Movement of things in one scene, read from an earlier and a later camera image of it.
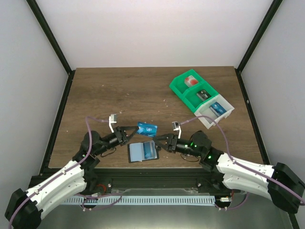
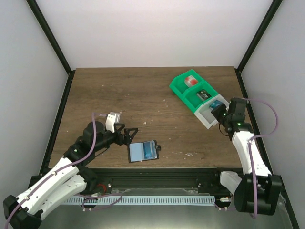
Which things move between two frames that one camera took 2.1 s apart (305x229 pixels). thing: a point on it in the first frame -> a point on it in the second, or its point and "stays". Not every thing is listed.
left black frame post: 49,34 stays
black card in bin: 203,95 stays
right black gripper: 172,146 -> 216,111
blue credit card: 147,130 -> 215,103
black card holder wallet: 141,151 stays
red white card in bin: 190,81 stays
